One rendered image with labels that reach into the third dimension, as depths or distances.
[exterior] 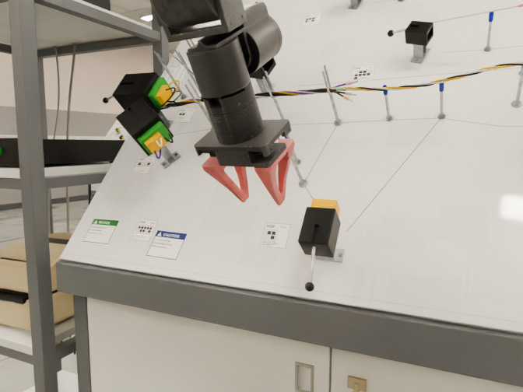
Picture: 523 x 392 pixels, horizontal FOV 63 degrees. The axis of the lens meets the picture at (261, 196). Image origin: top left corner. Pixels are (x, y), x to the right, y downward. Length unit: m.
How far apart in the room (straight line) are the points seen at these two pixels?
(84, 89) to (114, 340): 8.45
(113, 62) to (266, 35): 9.33
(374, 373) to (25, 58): 0.89
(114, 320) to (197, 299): 0.26
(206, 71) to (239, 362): 0.55
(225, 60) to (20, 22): 0.65
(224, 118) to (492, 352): 0.46
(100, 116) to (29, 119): 8.43
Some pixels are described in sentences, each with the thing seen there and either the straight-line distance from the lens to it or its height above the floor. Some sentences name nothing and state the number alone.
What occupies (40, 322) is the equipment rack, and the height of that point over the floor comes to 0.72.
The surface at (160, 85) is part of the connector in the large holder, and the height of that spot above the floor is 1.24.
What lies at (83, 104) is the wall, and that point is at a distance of 9.25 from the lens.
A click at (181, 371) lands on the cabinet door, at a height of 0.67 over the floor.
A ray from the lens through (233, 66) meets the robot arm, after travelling 0.45.
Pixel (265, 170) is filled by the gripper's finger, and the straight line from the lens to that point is 0.47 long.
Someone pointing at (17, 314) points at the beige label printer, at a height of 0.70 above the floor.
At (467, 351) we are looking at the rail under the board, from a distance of 0.67.
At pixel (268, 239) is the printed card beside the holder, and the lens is 0.76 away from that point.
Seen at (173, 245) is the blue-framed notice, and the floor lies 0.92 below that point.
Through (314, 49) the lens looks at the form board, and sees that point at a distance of 1.09.
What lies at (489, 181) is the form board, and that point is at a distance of 0.78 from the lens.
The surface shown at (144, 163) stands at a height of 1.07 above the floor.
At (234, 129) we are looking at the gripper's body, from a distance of 0.47.
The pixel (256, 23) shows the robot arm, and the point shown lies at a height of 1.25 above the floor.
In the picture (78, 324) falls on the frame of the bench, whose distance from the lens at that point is 1.07.
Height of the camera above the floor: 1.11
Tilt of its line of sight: 7 degrees down
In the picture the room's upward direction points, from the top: straight up
